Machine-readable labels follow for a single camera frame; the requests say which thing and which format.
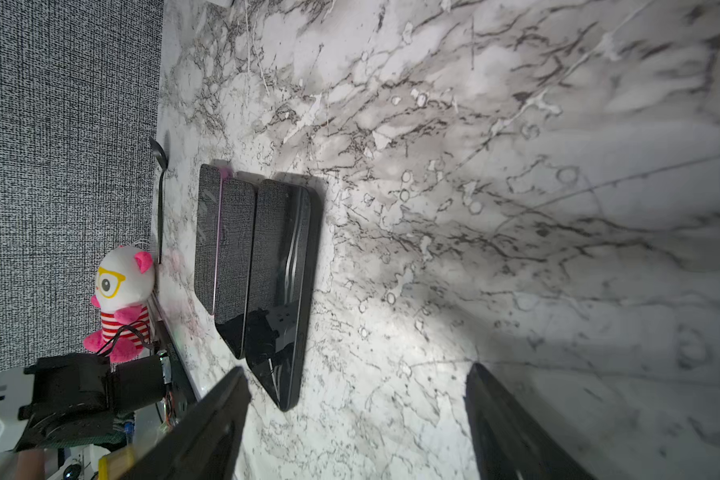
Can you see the phone with purple case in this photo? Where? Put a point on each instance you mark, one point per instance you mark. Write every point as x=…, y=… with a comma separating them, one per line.
x=209, y=236

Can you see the black phone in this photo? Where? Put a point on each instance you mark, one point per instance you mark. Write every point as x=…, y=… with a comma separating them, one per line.
x=236, y=220
x=284, y=258

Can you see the pink white plush toy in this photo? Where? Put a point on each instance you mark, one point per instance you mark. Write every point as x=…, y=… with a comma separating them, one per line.
x=124, y=282

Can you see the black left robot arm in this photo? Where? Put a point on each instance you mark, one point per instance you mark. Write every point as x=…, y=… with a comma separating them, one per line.
x=76, y=400

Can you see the black spoon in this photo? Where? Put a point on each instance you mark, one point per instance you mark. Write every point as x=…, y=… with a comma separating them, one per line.
x=162, y=160

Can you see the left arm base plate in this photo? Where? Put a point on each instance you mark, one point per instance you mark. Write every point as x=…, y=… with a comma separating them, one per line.
x=181, y=396

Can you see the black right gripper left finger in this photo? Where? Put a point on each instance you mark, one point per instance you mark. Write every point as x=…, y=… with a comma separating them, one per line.
x=206, y=443

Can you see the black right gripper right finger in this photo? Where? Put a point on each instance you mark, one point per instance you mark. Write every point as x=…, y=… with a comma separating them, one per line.
x=508, y=442

